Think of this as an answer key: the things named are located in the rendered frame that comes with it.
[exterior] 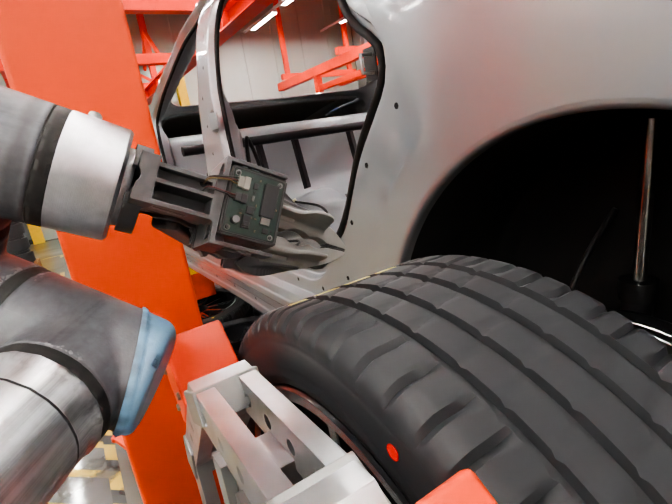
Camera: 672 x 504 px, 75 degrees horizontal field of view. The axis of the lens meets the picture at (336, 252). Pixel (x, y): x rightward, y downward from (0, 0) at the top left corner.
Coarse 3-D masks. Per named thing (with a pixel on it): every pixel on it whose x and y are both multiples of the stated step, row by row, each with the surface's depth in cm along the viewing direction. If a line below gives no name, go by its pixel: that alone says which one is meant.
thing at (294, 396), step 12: (288, 384) 46; (288, 396) 45; (300, 396) 42; (300, 408) 54; (312, 408) 40; (324, 408) 38; (312, 420) 65; (324, 420) 39; (336, 420) 37; (324, 432) 68; (336, 432) 37; (348, 432) 35; (348, 444) 36; (360, 444) 34; (360, 456) 34; (372, 456) 33; (372, 468) 33; (384, 480) 32; (384, 492) 74; (396, 492) 31
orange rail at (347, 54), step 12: (276, 0) 1234; (276, 24) 1255; (336, 48) 1025; (348, 48) 1034; (360, 48) 969; (336, 60) 1054; (348, 60) 1015; (288, 72) 1281; (312, 72) 1155; (324, 72) 1117; (336, 72) 1362; (348, 72) 1385; (288, 84) 1279
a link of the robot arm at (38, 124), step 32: (0, 96) 29; (32, 96) 31; (0, 128) 28; (32, 128) 29; (0, 160) 28; (32, 160) 28; (0, 192) 29; (32, 192) 29; (0, 224) 32; (32, 224) 32
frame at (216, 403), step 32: (192, 384) 42; (224, 384) 42; (256, 384) 40; (192, 416) 44; (224, 416) 36; (256, 416) 41; (288, 416) 35; (192, 448) 54; (224, 448) 35; (256, 448) 32; (288, 448) 35; (320, 448) 31; (256, 480) 29; (288, 480) 28; (320, 480) 28; (352, 480) 27
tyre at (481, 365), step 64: (448, 256) 50; (256, 320) 50; (320, 320) 37; (384, 320) 37; (448, 320) 36; (512, 320) 36; (576, 320) 36; (320, 384) 36; (384, 384) 29; (448, 384) 29; (512, 384) 29; (576, 384) 30; (640, 384) 31; (384, 448) 30; (448, 448) 26; (512, 448) 26; (576, 448) 26; (640, 448) 27
